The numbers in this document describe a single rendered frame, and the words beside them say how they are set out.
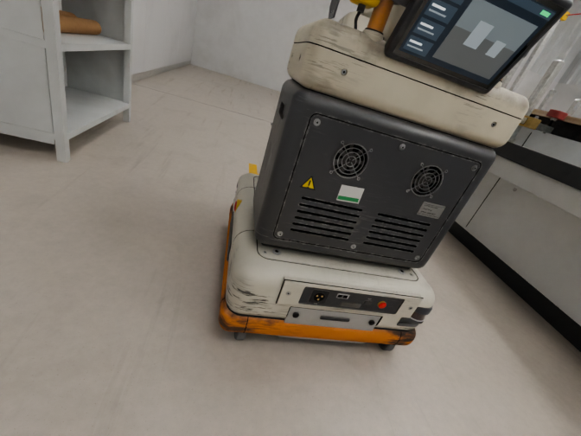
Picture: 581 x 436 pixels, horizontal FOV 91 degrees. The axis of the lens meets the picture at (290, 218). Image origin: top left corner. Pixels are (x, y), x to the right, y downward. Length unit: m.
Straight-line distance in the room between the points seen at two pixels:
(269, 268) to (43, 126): 1.33
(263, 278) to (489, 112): 0.64
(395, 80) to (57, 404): 0.95
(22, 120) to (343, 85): 1.49
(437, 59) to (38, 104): 1.56
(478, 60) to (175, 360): 0.95
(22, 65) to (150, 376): 1.35
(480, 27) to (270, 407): 0.91
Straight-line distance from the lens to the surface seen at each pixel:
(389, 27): 0.74
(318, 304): 0.80
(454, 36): 0.67
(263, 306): 0.78
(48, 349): 0.92
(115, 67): 2.51
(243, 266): 0.72
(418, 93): 0.70
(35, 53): 1.68
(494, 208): 2.18
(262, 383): 0.86
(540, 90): 2.00
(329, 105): 0.63
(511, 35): 0.72
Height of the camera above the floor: 0.73
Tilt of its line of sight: 28 degrees down
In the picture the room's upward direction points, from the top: 19 degrees clockwise
